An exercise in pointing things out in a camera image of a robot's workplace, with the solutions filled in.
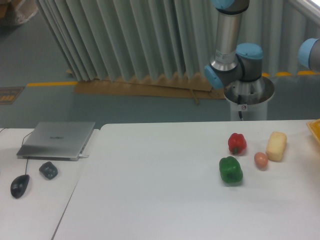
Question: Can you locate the red bell pepper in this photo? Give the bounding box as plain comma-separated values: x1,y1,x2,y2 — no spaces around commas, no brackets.
227,133,247,155

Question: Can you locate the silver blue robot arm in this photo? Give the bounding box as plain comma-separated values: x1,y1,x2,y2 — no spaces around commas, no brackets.
204,0,320,105

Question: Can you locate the yellow basket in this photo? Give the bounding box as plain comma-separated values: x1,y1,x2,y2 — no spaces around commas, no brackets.
306,119,320,143

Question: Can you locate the brown cardboard sheet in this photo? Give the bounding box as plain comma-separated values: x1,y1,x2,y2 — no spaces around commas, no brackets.
73,72,225,104

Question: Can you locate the green bell pepper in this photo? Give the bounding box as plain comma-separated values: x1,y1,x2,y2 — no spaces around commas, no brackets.
219,156,243,184

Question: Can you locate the grey-green folding curtain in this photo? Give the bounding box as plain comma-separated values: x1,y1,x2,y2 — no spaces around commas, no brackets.
36,0,307,81

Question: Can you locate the silver laptop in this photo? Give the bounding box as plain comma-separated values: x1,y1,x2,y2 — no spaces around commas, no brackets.
16,121,96,161

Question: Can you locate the brown egg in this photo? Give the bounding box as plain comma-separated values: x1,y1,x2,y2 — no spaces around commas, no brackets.
254,152,268,169

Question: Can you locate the yellow bread loaf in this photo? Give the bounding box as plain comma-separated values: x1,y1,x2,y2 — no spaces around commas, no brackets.
265,131,287,162

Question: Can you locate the black small controller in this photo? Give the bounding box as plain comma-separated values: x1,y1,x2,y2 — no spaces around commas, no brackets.
39,161,59,180

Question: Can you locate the black computer mouse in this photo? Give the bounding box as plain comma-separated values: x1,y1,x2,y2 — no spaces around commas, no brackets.
10,174,30,199

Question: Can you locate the cardboard boxes top left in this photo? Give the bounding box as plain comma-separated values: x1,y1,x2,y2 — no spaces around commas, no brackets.
0,0,38,27

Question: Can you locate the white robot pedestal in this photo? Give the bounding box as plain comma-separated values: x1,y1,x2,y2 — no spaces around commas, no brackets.
227,99,268,121

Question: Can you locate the black mouse cable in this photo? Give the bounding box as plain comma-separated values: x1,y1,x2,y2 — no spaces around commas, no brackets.
21,129,35,176

